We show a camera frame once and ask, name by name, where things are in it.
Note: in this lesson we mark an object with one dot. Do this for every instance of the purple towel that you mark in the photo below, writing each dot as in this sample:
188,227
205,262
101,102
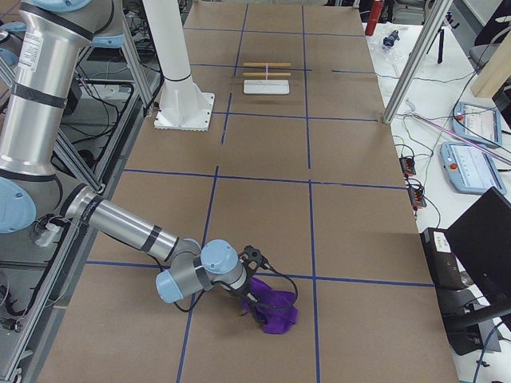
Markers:
275,310

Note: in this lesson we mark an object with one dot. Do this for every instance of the upper teach pendant tablet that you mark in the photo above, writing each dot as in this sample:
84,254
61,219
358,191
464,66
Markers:
478,123

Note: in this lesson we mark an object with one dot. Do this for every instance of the teach pendant tablet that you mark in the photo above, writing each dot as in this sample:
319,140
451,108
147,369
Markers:
478,123
469,170

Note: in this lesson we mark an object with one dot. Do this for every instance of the red bottle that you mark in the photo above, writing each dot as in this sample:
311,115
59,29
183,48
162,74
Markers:
374,16

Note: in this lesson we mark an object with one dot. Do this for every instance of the white rack base tray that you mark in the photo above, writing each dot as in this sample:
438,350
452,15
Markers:
266,87

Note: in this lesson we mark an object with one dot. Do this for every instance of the near wooden rack bar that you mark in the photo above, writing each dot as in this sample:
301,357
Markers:
262,74

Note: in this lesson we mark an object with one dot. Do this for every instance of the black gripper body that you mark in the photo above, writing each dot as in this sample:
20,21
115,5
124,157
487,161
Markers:
242,294

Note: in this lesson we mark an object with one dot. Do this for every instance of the white pedestal column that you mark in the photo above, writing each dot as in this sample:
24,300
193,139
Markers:
182,104

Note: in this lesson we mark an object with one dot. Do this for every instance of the aluminium frame post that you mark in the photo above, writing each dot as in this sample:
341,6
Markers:
425,39

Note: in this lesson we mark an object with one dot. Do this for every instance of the far wooden rack bar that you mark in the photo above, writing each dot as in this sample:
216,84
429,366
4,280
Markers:
270,64

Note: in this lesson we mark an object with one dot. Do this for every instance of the wooden rack bar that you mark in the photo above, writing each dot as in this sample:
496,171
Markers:
262,74
270,64

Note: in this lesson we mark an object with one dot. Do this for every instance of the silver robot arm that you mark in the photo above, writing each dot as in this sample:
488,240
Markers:
56,32

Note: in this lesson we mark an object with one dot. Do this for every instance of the lower teach pendant tablet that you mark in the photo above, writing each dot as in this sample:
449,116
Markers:
469,170

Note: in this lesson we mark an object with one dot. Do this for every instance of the black monitor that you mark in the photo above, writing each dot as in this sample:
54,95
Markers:
480,239

